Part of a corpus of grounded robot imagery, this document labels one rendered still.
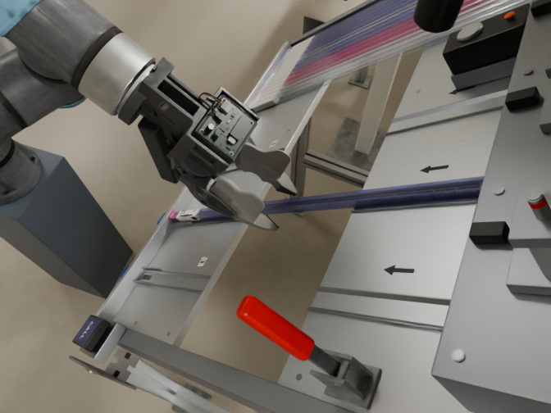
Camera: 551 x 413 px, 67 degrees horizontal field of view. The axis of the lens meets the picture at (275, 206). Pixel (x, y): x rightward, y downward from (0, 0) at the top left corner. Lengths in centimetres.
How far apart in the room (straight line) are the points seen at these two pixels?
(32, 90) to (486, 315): 48
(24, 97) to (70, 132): 141
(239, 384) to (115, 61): 31
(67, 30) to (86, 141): 145
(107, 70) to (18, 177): 64
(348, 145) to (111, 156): 95
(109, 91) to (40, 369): 119
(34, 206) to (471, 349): 97
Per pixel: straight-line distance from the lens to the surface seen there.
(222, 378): 40
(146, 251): 70
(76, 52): 45
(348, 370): 33
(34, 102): 55
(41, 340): 155
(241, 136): 43
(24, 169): 106
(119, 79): 44
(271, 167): 50
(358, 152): 170
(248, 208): 47
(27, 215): 107
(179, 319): 53
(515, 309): 23
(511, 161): 30
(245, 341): 138
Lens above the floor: 134
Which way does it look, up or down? 60 degrees down
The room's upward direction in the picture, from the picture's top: straight up
